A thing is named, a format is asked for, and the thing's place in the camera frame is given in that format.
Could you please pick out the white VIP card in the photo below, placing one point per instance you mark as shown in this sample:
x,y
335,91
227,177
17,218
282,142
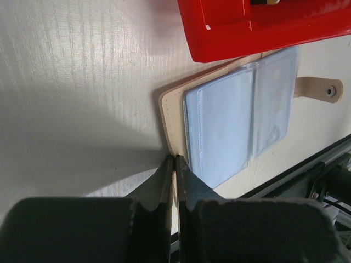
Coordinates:
x,y
273,88

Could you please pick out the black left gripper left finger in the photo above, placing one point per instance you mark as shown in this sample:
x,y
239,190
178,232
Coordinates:
x,y
133,228

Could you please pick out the red plastic bin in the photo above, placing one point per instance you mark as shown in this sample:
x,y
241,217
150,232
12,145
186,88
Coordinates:
x,y
218,30

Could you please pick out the beige leather card holder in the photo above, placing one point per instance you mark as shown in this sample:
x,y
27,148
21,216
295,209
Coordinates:
x,y
171,101

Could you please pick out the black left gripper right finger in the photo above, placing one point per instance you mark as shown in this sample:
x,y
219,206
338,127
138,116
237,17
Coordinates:
x,y
215,229

